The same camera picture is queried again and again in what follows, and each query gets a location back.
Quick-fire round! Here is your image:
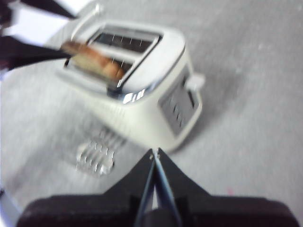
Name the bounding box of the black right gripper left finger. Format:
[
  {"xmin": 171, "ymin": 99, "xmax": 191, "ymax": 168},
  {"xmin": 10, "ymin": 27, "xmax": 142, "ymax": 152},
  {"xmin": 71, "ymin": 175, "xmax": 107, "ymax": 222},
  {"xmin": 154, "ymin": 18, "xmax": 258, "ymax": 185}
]
[{"xmin": 18, "ymin": 148, "xmax": 156, "ymax": 227}]

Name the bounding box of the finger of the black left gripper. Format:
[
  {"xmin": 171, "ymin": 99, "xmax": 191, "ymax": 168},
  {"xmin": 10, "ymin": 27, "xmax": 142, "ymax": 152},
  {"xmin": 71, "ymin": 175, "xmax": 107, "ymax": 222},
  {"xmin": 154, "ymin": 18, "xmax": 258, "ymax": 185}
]
[
  {"xmin": 0, "ymin": 35, "xmax": 72, "ymax": 70},
  {"xmin": 18, "ymin": 0, "xmax": 79, "ymax": 19}
]

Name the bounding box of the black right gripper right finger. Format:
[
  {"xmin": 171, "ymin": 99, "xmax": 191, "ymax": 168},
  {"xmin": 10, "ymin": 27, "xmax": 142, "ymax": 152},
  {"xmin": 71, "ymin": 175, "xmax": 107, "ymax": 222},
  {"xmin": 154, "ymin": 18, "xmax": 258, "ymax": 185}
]
[{"xmin": 157, "ymin": 148, "xmax": 300, "ymax": 227}]

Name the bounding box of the brown bread slice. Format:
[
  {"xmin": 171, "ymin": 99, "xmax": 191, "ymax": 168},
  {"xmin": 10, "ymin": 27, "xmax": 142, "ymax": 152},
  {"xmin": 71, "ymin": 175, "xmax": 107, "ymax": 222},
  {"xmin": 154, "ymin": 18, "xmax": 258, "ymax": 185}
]
[{"xmin": 62, "ymin": 40, "xmax": 125, "ymax": 82}]

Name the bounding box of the shiny metal toast rack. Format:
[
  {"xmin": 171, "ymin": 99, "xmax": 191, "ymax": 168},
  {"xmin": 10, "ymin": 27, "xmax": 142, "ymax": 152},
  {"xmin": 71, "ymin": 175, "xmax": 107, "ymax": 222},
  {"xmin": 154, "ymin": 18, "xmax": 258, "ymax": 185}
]
[{"xmin": 75, "ymin": 125, "xmax": 127, "ymax": 178}]

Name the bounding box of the cream and chrome toaster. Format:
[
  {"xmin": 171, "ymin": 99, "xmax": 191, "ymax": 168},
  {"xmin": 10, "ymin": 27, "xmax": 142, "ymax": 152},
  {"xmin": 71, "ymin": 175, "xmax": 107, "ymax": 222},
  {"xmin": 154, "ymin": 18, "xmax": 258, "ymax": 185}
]
[{"xmin": 55, "ymin": 4, "xmax": 205, "ymax": 153}]

